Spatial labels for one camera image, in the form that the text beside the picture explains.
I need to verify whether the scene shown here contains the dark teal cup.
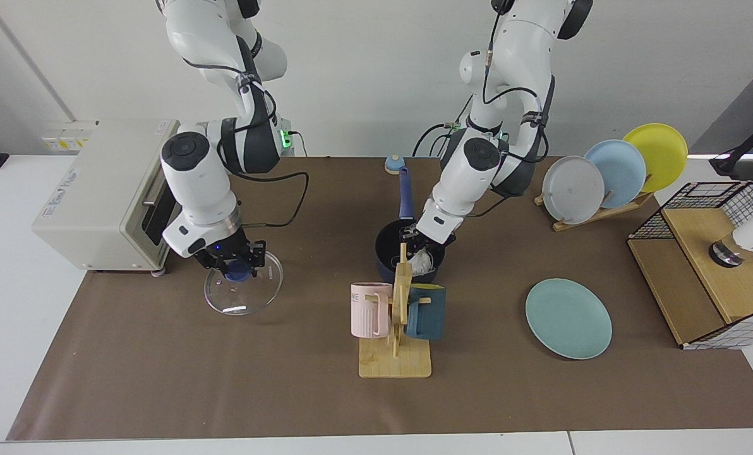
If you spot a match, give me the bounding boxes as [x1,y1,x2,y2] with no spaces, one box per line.
[405,284,447,342]

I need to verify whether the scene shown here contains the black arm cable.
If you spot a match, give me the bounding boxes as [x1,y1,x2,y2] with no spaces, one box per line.
[181,57,310,228]
[471,0,551,219]

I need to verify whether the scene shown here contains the glass lid with blue knob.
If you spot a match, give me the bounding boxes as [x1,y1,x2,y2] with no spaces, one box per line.
[203,251,284,316]

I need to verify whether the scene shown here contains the wooden cup stand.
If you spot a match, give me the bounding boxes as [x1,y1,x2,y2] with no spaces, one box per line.
[358,243,433,379]

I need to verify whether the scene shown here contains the grey plate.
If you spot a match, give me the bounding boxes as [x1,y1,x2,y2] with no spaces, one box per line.
[541,156,606,226]

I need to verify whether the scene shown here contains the brown table cloth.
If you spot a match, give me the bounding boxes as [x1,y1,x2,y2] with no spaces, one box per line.
[6,156,753,442]

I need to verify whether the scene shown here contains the black pot with blue handle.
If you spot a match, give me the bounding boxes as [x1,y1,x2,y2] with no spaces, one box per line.
[375,166,446,284]

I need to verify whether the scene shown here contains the wall socket strip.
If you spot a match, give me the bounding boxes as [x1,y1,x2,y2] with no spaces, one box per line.
[40,130,96,152]

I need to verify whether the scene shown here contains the teal plate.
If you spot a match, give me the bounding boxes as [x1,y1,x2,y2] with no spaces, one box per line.
[525,277,613,361]

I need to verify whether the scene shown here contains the yellow plate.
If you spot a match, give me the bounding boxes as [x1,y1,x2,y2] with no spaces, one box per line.
[623,123,689,193]

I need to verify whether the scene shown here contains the pink ribbed cup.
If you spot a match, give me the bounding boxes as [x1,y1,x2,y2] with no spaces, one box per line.
[350,282,394,339]

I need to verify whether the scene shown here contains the light blue plate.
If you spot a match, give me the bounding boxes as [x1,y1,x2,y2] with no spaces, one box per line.
[584,140,648,210]

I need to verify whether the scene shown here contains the wooden plate rack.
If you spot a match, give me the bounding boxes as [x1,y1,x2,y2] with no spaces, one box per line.
[534,190,655,232]

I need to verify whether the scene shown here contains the pale toaster oven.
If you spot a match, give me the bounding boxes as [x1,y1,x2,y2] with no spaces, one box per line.
[32,119,181,277]

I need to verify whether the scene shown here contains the wire basket with wooden floor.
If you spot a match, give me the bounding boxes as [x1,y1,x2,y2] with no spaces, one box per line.
[627,181,753,350]

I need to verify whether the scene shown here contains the white vermicelli bundle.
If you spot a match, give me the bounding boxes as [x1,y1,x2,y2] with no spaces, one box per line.
[411,248,438,277]

